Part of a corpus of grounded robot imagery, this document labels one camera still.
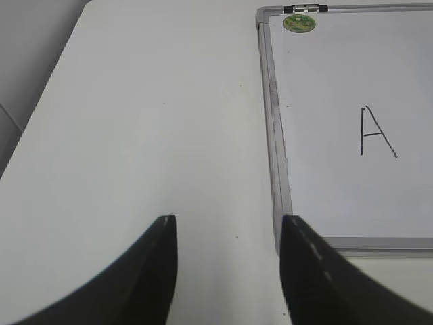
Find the black whiteboard hanging clip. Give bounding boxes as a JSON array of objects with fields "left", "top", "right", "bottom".
[{"left": 283, "top": 4, "right": 329, "bottom": 14}]

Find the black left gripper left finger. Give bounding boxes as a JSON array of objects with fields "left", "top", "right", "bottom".
[{"left": 20, "top": 215, "right": 178, "bottom": 324}]

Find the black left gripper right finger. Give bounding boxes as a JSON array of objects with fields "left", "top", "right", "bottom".
[{"left": 279, "top": 215, "right": 432, "bottom": 324}]

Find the round green magnet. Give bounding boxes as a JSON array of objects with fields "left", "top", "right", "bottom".
[{"left": 283, "top": 14, "right": 316, "bottom": 33}]

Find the white magnetic whiteboard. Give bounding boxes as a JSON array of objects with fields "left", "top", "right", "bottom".
[{"left": 256, "top": 3, "right": 432, "bottom": 257}]

